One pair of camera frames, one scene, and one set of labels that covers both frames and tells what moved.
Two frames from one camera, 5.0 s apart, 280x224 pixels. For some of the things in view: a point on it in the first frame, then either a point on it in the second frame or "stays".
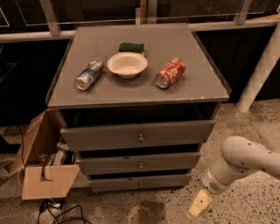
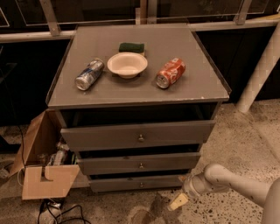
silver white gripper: x=212 y=183 → x=191 y=185
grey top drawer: x=132 y=136 stays
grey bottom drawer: x=141 y=183 stays
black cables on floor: x=44 y=204 stays
